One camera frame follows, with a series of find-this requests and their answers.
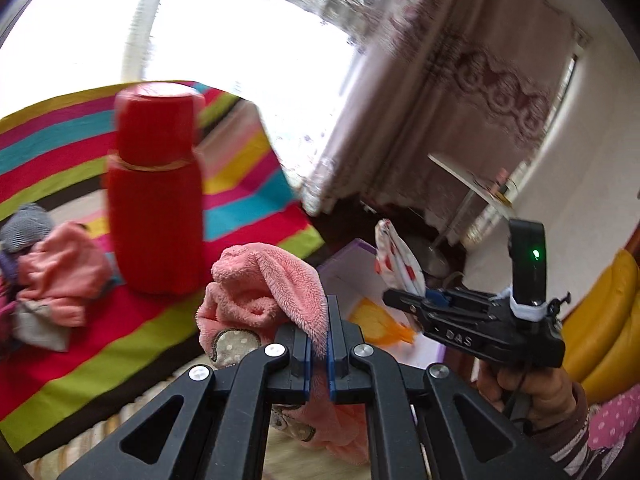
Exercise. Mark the round white side table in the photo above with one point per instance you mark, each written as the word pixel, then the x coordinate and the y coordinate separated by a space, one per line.
pixel 465 175

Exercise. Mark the pink fleece cloth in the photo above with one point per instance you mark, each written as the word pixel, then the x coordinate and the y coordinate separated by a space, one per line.
pixel 260 285

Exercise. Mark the salmon pink cloth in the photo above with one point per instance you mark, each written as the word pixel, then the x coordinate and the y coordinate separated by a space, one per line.
pixel 60 270

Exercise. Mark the purple cardboard box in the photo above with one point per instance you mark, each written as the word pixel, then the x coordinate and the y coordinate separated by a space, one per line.
pixel 350 280

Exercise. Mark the colourful striped bedsheet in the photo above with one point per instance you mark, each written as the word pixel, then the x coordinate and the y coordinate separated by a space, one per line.
pixel 100 360

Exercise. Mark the pink polka dot fabric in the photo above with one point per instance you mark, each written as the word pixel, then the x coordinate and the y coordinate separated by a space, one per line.
pixel 620 420

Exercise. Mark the white red-dotted cloth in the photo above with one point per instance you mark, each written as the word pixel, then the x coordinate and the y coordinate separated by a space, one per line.
pixel 400 260

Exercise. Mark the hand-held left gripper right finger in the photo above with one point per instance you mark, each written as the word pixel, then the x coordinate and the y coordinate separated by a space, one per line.
pixel 331 355

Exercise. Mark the red thermos flask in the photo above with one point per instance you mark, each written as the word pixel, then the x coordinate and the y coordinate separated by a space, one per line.
pixel 155 210

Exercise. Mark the person's right hand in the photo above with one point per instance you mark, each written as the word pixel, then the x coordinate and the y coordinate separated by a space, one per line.
pixel 545 390

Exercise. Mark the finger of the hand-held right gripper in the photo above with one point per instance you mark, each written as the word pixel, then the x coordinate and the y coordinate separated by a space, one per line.
pixel 440 300
pixel 402 301

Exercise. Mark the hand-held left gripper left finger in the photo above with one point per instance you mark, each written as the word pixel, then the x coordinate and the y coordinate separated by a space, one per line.
pixel 307 365

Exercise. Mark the yellow sofa cushion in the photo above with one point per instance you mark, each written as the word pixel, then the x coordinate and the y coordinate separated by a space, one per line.
pixel 610 320

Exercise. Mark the grey dotted cloth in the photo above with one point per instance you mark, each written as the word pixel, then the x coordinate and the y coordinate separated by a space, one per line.
pixel 37 325

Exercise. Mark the purple floral cloth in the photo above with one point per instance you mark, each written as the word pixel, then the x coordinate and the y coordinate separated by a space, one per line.
pixel 7 265

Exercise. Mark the pink patterned curtain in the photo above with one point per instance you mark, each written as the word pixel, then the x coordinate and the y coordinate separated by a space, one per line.
pixel 450 85

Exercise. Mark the pale blue grey cloth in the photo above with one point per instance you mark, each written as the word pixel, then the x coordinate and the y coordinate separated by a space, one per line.
pixel 25 230

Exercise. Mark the person's right forearm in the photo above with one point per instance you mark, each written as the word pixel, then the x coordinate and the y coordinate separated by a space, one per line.
pixel 575 440

